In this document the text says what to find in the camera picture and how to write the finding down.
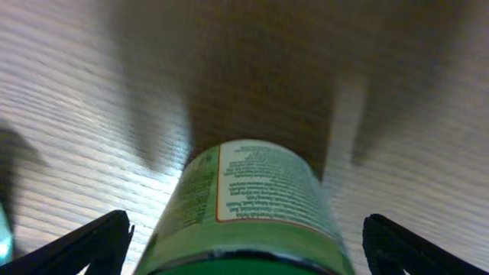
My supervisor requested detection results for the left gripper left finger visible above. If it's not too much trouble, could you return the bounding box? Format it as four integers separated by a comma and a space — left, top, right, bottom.
1, 210, 134, 275

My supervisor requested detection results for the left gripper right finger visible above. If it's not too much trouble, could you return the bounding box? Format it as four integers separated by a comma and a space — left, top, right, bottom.
362, 214, 488, 275

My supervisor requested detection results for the green lidded jar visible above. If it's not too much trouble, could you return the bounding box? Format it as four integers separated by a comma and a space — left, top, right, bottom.
135, 140, 355, 274

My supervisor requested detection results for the small teal wrapped packet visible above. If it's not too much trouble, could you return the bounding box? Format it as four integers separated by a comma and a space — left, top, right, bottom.
0, 207, 14, 265

